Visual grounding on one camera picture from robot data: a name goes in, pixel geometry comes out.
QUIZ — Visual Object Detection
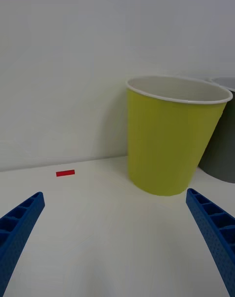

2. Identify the grey plastic waste bin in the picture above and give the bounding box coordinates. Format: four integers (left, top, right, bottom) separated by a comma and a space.
197, 76, 235, 184

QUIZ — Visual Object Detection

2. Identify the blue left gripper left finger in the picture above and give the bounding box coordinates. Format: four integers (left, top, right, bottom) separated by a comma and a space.
0, 191, 46, 297

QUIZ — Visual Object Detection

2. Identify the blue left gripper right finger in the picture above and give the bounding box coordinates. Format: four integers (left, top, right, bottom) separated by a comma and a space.
185, 188, 235, 297

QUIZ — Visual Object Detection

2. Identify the yellow-green plastic waste bin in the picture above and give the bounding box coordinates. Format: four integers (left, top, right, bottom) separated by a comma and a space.
125, 75, 234, 197

